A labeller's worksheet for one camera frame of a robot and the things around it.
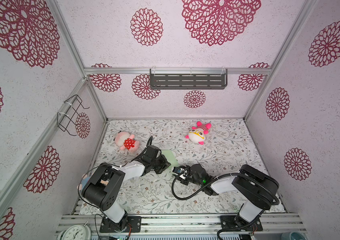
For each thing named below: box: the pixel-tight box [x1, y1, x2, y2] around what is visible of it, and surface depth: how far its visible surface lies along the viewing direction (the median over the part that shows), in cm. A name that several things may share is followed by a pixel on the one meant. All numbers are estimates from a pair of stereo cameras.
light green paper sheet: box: [161, 149, 180, 171], surface depth 102 cm
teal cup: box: [281, 231, 307, 240], surface depth 68 cm
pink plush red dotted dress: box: [115, 131, 140, 153], surface depth 102 cm
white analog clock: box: [56, 224, 92, 240], surface depth 69 cm
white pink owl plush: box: [185, 121, 212, 145], surface depth 105 cm
